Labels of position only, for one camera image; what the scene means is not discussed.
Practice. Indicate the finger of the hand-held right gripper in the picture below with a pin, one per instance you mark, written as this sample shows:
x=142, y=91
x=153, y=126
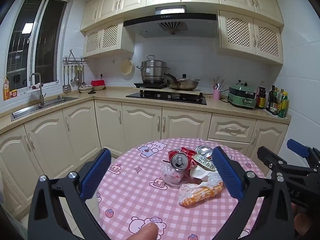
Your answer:
x=297, y=147
x=268, y=156

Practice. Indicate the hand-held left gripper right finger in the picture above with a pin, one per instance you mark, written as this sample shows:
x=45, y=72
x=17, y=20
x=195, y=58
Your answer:
x=227, y=175

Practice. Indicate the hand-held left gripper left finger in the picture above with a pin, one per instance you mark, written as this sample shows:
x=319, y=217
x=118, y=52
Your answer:
x=96, y=172

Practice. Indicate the green label sauce packet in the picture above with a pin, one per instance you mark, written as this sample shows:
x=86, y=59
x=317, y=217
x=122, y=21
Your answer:
x=203, y=162

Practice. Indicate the white tissue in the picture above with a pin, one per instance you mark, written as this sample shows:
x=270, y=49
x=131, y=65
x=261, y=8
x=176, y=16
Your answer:
x=200, y=173

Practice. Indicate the crushed silver can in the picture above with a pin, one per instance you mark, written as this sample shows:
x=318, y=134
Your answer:
x=203, y=150

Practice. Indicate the orange snack bag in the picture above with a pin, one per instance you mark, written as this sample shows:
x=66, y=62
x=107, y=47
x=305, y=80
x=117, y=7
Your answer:
x=197, y=195

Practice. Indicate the crushed red soda can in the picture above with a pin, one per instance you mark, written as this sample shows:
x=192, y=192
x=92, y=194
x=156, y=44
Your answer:
x=183, y=166

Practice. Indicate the clear plastic wrapper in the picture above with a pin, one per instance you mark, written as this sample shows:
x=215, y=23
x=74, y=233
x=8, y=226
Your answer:
x=170, y=175

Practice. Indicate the person's right hand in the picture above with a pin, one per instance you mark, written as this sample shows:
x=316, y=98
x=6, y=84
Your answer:
x=303, y=221

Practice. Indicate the person's left hand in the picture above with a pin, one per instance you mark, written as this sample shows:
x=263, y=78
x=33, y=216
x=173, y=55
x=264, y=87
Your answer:
x=147, y=232

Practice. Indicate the cream cabinet drawer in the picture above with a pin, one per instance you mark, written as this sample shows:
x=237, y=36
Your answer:
x=232, y=127
x=240, y=145

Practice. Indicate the white bottle mat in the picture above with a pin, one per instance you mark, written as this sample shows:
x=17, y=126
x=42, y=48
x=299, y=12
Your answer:
x=273, y=116

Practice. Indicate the yellow cap green bottle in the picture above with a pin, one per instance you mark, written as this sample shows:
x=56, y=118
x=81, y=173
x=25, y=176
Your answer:
x=283, y=107

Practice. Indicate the pink checked tablecloth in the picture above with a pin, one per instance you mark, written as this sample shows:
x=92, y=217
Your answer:
x=140, y=200

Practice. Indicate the dark glass bottle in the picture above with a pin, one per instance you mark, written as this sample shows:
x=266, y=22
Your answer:
x=270, y=100

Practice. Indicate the dark soy sauce bottle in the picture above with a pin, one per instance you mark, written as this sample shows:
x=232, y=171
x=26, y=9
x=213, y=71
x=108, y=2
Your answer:
x=261, y=100

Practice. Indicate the cream lower kitchen cabinets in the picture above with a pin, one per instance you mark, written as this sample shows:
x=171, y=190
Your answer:
x=140, y=127

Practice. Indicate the green electric cooker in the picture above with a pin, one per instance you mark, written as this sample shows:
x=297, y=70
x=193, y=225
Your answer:
x=241, y=97

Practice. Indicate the beige kitchen countertop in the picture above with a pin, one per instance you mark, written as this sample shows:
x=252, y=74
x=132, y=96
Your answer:
x=112, y=95

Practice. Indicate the pink utensil cup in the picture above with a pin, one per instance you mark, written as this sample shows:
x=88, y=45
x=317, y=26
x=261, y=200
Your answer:
x=216, y=94

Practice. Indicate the steel sink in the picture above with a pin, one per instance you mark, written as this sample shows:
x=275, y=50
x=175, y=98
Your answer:
x=45, y=105

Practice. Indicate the stack of bowls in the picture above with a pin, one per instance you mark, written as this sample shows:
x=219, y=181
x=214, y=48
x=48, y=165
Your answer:
x=85, y=88

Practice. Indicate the bundle of chopsticks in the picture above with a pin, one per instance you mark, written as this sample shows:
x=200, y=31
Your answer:
x=218, y=83

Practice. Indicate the metal ladle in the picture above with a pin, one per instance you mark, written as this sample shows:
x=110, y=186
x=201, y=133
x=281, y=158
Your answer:
x=72, y=80

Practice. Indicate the black glass gas stove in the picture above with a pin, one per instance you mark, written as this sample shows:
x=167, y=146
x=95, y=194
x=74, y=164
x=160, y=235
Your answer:
x=167, y=98

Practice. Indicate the metal faucet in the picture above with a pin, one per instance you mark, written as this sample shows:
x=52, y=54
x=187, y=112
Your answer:
x=41, y=92

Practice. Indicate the steel wok with lid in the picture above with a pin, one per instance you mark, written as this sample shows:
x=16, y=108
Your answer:
x=183, y=83

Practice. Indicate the black induction cooker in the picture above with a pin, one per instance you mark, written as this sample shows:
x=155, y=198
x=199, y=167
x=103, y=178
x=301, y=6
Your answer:
x=150, y=85

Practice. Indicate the pale yellow round board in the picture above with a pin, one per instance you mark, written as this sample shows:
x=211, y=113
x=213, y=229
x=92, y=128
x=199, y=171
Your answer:
x=126, y=67

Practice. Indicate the small jar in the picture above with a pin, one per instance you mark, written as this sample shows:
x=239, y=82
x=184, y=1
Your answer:
x=14, y=93

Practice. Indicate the steel steamer pot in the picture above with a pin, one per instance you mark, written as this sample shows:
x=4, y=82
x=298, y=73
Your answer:
x=152, y=71

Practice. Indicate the metal tongs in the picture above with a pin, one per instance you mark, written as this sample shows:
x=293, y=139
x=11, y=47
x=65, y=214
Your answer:
x=72, y=55

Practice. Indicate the cream lattice door cabinet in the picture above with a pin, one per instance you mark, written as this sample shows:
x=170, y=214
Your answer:
x=250, y=35
x=105, y=38

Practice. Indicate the sliding window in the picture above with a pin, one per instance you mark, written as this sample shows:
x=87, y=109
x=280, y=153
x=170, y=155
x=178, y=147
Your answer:
x=37, y=42

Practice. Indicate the range hood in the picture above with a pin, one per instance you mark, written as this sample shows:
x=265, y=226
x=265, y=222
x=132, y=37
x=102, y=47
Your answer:
x=172, y=27

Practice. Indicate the wall utensil rack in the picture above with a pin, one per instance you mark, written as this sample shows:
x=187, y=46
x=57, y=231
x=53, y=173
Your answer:
x=75, y=60

